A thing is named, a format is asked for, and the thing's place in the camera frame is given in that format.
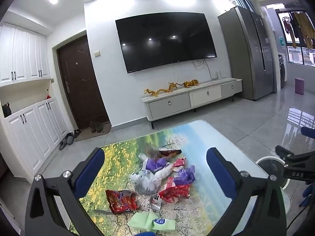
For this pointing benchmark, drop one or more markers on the long golden dragon figurine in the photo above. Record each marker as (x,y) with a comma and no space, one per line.
(155,93)

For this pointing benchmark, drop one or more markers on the purple wrapper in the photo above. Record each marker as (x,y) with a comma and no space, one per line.
(156,164)
(184,175)

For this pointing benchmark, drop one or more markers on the blue curtain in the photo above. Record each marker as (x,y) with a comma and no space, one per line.
(243,2)

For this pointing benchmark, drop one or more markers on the clear wrapper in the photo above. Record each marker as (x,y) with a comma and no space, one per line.
(152,150)

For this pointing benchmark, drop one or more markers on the brown door mat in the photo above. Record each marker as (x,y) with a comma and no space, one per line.
(85,136)

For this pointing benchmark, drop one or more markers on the round ceiling light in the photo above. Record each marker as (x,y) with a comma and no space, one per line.
(53,0)

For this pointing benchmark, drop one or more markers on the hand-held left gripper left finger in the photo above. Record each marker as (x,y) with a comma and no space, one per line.
(89,174)

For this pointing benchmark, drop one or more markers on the grey double-door refrigerator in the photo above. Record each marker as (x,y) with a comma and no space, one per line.
(248,54)

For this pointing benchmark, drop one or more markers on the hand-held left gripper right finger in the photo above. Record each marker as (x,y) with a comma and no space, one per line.
(221,173)

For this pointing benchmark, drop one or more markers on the white tissue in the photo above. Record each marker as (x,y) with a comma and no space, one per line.
(165,171)

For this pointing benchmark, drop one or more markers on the black shoe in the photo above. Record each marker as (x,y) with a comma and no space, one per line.
(77,133)

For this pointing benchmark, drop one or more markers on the small white bottle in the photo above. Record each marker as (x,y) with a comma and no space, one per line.
(219,75)

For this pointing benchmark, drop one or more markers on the brown snack wrapper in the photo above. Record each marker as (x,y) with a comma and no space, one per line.
(169,153)

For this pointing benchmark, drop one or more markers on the white upper wall cabinet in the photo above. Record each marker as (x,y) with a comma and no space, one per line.
(19,54)

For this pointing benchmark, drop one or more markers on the white plastic bag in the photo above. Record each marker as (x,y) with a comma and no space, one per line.
(145,182)

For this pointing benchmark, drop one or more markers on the white washing machine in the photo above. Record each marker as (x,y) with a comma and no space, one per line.
(283,71)

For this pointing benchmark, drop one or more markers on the round white trash bin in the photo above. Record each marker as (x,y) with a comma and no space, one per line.
(270,170)

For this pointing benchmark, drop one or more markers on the white lower shoe cabinet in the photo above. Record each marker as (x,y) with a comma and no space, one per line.
(32,132)

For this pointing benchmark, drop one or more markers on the large red wrapper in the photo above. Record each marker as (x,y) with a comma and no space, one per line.
(176,191)

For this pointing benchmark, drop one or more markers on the beige wall switch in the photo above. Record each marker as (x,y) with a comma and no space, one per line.
(97,53)

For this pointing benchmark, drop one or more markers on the dark brown entrance door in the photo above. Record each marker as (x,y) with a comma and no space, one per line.
(81,83)

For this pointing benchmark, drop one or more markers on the black bag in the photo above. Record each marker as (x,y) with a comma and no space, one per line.
(7,110)

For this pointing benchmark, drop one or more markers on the grey slipper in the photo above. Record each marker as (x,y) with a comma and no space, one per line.
(70,139)
(63,144)

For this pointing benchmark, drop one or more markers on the black wall television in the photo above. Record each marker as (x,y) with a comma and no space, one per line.
(167,41)

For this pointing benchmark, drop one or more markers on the person's right hand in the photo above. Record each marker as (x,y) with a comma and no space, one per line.
(309,195)

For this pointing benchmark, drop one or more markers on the brown shoe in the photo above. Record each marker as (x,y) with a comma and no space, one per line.
(92,127)
(99,127)

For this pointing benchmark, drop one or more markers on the silver foil wrapper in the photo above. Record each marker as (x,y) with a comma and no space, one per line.
(155,201)

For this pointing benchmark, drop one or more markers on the purple stool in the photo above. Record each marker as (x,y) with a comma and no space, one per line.
(300,86)

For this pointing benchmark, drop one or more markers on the white television stand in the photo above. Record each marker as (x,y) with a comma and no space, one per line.
(192,98)

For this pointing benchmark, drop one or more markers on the green tissue packet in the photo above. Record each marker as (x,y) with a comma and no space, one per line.
(147,222)

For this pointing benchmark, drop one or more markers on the red snack wrapper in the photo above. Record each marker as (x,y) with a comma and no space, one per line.
(121,201)

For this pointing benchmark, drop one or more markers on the red and white wrapper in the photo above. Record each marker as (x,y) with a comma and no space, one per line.
(179,164)

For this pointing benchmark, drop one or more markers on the curled golden dragon figurine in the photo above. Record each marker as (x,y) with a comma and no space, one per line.
(190,83)

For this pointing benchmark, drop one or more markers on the yellow hanging garment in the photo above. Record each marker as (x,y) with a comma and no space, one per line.
(304,28)

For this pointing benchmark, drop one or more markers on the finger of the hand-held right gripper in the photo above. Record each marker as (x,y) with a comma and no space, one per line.
(284,152)
(308,131)

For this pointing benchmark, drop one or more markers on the dark red hanging garment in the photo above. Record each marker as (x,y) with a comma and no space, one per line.
(288,25)

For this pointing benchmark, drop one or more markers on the upright golden dragon figurine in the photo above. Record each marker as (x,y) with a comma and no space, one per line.
(175,87)

